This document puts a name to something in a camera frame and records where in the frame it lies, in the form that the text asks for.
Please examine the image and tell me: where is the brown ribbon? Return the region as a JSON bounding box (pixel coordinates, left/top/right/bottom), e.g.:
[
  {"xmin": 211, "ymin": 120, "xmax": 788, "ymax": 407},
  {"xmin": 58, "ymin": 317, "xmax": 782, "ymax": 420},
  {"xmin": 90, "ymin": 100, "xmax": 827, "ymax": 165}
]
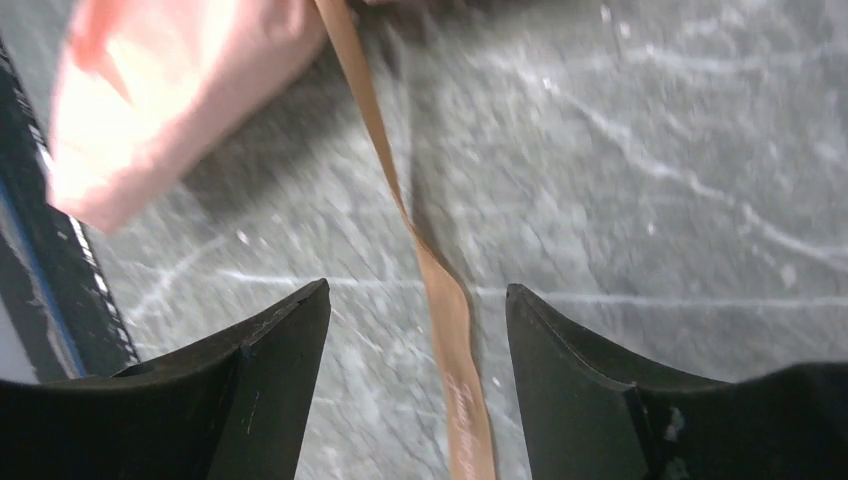
[{"xmin": 316, "ymin": 0, "xmax": 497, "ymax": 480}]

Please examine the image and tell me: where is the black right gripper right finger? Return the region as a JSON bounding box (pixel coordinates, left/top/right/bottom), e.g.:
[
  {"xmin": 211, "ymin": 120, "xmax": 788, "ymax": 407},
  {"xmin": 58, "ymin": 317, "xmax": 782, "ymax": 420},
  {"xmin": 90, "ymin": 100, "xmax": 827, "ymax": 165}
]
[{"xmin": 506, "ymin": 284, "xmax": 847, "ymax": 479}]

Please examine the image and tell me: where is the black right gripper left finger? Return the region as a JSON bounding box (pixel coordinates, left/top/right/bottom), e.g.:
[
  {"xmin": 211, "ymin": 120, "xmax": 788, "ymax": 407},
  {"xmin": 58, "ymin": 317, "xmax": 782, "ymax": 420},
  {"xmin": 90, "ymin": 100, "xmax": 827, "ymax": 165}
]
[{"xmin": 1, "ymin": 279, "xmax": 331, "ymax": 479}]

